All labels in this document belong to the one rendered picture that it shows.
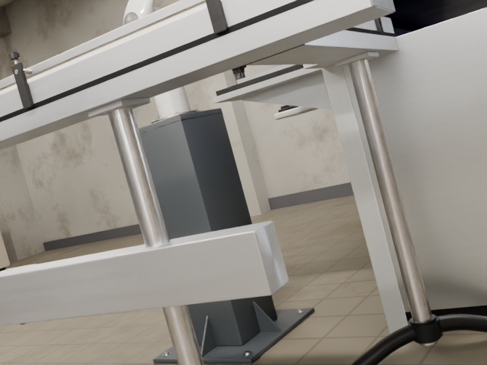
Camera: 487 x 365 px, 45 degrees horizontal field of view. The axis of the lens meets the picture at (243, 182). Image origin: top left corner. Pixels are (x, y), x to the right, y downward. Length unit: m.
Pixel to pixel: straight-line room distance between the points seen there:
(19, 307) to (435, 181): 1.14
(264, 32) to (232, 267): 0.42
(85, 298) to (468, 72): 1.12
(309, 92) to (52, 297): 1.02
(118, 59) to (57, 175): 7.01
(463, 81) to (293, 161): 4.14
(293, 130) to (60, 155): 3.47
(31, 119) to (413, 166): 1.03
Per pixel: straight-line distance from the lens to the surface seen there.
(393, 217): 1.55
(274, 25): 0.95
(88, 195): 7.72
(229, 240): 1.06
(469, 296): 1.81
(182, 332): 1.21
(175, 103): 2.17
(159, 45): 1.06
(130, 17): 2.19
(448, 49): 1.70
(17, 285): 1.47
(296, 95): 1.94
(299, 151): 5.68
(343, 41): 1.28
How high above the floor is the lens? 0.70
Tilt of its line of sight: 3 degrees down
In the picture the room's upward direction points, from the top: 15 degrees counter-clockwise
